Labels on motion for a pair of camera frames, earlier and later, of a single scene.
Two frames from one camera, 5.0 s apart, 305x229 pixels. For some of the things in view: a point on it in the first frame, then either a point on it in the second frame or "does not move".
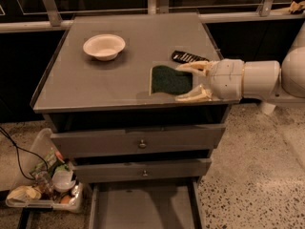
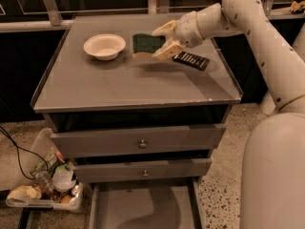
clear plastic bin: x=45 y=179 does not move
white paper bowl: x=104 y=47 does not move
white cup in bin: x=63 y=180 does not move
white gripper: x=226 y=78 → x=186 y=30
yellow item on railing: x=296 y=6 does not move
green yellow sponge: x=167 y=79 → x=145 y=43
